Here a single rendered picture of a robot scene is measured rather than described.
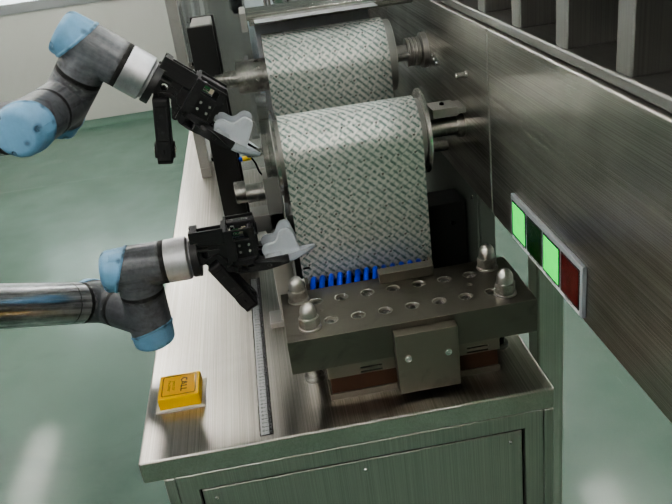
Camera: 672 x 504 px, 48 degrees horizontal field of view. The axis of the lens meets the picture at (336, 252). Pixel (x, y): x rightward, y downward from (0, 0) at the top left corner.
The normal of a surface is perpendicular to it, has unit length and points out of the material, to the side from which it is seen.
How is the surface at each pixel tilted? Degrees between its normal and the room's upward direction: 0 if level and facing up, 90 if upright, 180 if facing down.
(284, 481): 90
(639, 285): 90
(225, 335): 0
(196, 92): 90
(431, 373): 90
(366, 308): 0
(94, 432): 0
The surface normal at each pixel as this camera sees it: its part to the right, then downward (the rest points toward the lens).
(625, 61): -0.98, 0.17
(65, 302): 0.81, -0.19
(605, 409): -0.12, -0.89
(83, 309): 0.80, 0.24
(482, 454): 0.13, 0.42
